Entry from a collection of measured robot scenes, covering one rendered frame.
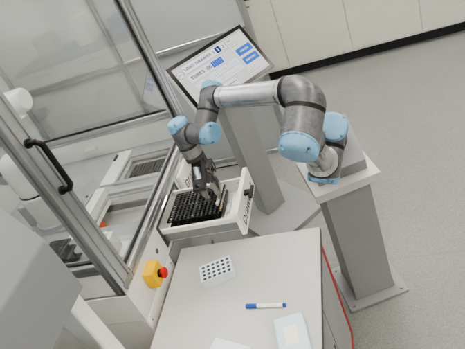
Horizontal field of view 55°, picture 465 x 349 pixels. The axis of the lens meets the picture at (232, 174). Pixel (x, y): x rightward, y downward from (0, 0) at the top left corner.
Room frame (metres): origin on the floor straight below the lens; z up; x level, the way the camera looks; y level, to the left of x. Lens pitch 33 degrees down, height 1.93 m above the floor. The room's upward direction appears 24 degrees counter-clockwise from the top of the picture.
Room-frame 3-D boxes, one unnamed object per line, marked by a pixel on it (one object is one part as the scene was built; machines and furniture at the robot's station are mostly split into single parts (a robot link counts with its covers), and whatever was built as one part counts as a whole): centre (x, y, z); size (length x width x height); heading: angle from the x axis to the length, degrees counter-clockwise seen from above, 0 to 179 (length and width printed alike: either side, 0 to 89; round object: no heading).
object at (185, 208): (1.51, 0.18, 0.87); 0.22 x 0.18 x 0.06; 68
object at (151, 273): (1.25, 0.40, 0.88); 0.07 x 0.05 x 0.07; 158
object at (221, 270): (1.22, 0.20, 0.78); 0.12 x 0.08 x 0.04; 86
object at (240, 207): (1.44, 0.00, 0.87); 0.29 x 0.02 x 0.11; 158
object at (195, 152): (1.45, 0.10, 1.16); 0.08 x 0.08 x 0.05
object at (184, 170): (1.85, 0.17, 0.87); 0.29 x 0.02 x 0.11; 158
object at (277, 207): (2.34, -0.17, 0.51); 0.50 x 0.45 x 1.02; 23
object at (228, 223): (1.52, 0.19, 0.86); 0.40 x 0.26 x 0.06; 68
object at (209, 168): (1.46, 0.10, 1.08); 0.09 x 0.08 x 0.12; 158
